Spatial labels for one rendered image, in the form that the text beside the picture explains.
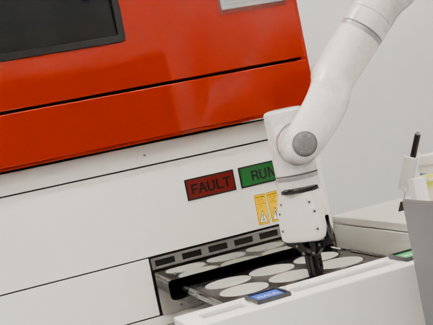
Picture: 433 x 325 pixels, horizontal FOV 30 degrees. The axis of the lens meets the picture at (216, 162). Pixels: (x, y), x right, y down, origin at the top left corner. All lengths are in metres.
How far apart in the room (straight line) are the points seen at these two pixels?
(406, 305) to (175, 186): 0.68
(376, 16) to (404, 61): 2.21
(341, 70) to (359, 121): 2.10
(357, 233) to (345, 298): 0.59
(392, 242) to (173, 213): 0.47
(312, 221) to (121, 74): 0.51
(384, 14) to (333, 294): 0.62
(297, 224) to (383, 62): 2.24
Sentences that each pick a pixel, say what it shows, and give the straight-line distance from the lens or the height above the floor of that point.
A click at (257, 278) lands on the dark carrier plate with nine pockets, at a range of 1.70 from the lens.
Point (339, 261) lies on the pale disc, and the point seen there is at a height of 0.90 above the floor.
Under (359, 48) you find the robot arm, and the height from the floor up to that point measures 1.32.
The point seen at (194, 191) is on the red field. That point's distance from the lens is 1.80.
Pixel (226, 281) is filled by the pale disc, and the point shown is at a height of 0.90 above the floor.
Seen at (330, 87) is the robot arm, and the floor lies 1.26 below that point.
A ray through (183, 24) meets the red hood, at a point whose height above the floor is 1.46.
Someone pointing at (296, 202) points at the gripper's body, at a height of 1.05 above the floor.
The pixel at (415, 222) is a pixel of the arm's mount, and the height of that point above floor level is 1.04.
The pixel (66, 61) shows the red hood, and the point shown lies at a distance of 1.71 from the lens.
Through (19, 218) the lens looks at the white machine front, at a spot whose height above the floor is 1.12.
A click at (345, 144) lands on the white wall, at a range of 3.64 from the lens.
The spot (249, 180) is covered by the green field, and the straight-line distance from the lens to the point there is 1.84.
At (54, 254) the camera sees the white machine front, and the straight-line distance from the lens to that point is 1.74.
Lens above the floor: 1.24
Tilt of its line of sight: 3 degrees down
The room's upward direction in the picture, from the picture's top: 12 degrees counter-clockwise
